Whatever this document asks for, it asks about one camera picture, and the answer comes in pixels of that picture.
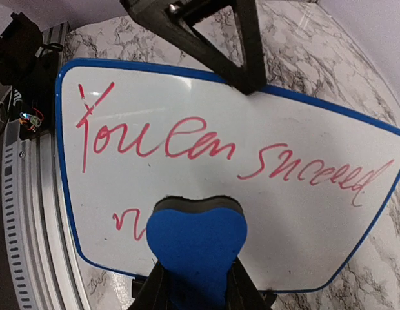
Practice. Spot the front aluminium rail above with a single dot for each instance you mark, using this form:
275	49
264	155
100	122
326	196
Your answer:
41	255

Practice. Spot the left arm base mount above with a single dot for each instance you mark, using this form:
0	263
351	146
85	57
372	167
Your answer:
35	117

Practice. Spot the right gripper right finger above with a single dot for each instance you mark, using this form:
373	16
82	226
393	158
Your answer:
241	291

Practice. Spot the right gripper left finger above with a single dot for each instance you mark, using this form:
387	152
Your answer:
154	292

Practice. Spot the small blue-framed whiteboard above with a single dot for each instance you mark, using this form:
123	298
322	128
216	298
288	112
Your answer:
312	177

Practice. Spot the blue whiteboard eraser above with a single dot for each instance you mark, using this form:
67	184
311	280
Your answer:
196	242

